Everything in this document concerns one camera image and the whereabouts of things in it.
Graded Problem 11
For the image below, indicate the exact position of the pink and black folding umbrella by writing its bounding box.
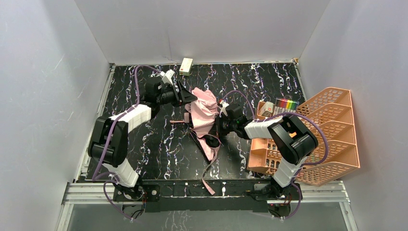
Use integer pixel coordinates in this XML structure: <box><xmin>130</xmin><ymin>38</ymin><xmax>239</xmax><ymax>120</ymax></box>
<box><xmin>169</xmin><ymin>88</ymin><xmax>222</xmax><ymax>196</ymax></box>

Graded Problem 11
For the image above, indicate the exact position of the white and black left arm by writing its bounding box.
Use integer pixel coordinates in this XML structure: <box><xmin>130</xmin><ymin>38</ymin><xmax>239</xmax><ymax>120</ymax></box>
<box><xmin>87</xmin><ymin>77</ymin><xmax>197</xmax><ymax>188</ymax></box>

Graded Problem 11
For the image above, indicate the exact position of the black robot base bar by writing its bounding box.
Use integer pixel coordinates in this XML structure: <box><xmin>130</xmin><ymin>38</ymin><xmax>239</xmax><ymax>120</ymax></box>
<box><xmin>143</xmin><ymin>179</ymin><xmax>285</xmax><ymax>213</ymax></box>

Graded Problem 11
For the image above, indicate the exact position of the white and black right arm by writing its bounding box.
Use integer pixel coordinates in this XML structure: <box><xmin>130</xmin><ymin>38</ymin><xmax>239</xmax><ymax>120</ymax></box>
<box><xmin>216</xmin><ymin>103</ymin><xmax>319</xmax><ymax>199</ymax></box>

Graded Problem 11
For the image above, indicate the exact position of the small white box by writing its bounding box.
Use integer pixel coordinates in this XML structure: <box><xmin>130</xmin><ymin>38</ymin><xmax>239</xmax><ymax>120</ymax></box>
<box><xmin>179</xmin><ymin>58</ymin><xmax>193</xmax><ymax>76</ymax></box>

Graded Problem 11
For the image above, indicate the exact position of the white eraser in organizer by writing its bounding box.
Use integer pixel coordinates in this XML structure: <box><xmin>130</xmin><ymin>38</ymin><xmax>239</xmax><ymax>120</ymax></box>
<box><xmin>258</xmin><ymin>101</ymin><xmax>274</xmax><ymax>117</ymax></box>

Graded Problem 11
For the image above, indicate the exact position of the pack of coloured markers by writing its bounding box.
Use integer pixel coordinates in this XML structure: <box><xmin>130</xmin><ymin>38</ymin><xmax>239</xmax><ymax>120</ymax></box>
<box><xmin>273</xmin><ymin>98</ymin><xmax>299</xmax><ymax>115</ymax></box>

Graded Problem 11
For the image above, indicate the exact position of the orange plastic desk organizer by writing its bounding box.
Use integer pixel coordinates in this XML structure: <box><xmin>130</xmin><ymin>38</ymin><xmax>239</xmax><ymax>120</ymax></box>
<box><xmin>247</xmin><ymin>87</ymin><xmax>361</xmax><ymax>187</ymax></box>

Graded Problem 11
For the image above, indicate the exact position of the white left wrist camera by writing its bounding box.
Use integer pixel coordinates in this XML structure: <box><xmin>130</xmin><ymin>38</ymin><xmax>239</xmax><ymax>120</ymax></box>
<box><xmin>160</xmin><ymin>69</ymin><xmax>175</xmax><ymax>86</ymax></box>

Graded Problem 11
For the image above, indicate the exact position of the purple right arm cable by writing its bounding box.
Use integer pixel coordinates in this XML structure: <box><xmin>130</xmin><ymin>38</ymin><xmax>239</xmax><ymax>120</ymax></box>
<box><xmin>221</xmin><ymin>90</ymin><xmax>330</xmax><ymax>220</ymax></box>

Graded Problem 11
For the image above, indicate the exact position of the aluminium table frame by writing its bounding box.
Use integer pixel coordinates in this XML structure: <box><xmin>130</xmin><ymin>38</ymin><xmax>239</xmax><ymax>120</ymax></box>
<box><xmin>54</xmin><ymin>64</ymin><xmax>359</xmax><ymax>231</ymax></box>

